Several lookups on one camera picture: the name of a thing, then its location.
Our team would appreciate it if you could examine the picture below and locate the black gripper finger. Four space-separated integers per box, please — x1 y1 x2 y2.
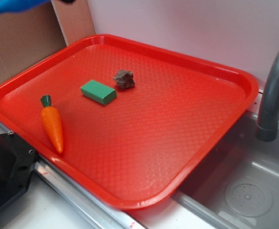
61 0 75 3

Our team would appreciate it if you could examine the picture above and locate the blue toy bottle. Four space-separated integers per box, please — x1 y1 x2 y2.
0 0 49 14

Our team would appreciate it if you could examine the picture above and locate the brown cardboard panel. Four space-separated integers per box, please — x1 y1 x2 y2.
0 0 95 84

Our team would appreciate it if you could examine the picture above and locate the brown rock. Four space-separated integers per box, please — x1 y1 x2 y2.
113 70 135 90

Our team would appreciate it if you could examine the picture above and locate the green rectangular block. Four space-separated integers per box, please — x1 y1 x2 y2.
81 80 117 105

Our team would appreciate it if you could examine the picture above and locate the orange toy carrot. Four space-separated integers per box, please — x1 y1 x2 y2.
40 95 63 154

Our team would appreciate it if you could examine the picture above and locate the red plastic tray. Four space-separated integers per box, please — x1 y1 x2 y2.
0 35 258 210

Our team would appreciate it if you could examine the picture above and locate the grey faucet spout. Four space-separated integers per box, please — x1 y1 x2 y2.
255 52 279 142

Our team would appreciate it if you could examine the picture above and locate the grey sink basin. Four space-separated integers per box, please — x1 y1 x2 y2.
174 112 279 229

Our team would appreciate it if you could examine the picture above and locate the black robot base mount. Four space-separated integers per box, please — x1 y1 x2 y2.
0 133 38 211

